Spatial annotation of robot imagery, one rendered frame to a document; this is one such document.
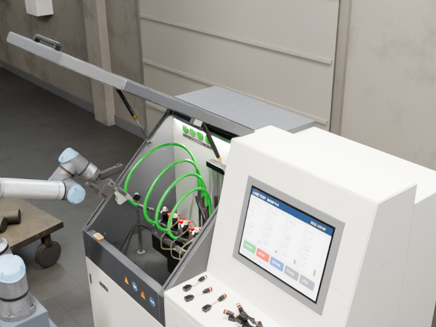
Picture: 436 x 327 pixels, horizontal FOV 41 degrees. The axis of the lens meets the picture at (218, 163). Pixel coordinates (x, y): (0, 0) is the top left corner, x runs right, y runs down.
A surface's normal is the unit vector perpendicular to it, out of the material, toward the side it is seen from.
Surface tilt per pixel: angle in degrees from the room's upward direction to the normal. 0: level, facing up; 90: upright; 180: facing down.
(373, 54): 90
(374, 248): 90
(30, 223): 0
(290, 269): 76
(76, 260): 0
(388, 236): 90
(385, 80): 90
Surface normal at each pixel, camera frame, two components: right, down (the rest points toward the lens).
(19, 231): -0.01, -0.91
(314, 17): -0.75, 0.29
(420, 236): 0.64, 0.32
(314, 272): -0.75, 0.05
